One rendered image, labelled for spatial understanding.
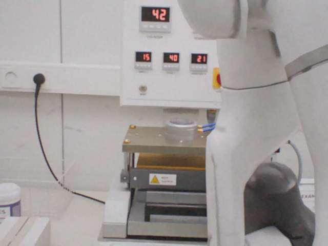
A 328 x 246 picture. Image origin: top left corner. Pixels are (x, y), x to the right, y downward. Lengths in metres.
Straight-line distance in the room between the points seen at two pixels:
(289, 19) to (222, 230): 0.31
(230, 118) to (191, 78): 0.69
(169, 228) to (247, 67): 0.55
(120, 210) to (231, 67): 0.56
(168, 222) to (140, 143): 0.19
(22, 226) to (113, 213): 0.37
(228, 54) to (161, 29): 0.69
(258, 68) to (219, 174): 0.14
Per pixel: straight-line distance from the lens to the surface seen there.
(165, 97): 1.32
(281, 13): 0.47
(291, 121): 0.64
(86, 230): 1.56
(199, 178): 1.14
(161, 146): 1.13
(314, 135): 0.45
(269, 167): 0.74
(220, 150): 0.63
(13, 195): 1.49
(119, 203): 1.11
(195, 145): 1.14
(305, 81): 0.44
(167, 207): 1.06
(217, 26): 0.51
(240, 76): 0.62
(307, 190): 1.64
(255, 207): 0.73
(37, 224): 1.40
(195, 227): 1.08
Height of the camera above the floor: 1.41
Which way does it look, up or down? 13 degrees down
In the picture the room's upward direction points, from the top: 2 degrees clockwise
